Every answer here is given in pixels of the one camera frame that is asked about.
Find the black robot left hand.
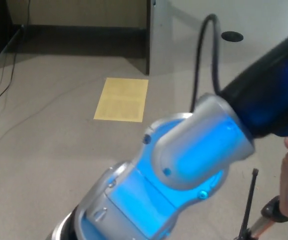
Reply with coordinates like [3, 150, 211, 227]
[219, 26, 288, 146]

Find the black tripod with phone holder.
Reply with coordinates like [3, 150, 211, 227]
[238, 168, 288, 240]

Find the round black floor outlet cover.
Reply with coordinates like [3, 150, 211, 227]
[221, 31, 245, 43]

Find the dark desk with grey panel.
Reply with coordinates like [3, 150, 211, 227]
[0, 0, 174, 76]

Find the yellow paper sheet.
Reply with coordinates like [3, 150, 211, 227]
[93, 77, 149, 123]

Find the black robot wrist cable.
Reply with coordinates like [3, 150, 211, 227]
[189, 13, 224, 114]

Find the thin grey cable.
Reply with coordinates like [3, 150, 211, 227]
[0, 79, 107, 152]

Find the thick black power cable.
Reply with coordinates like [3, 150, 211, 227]
[0, 0, 31, 115]

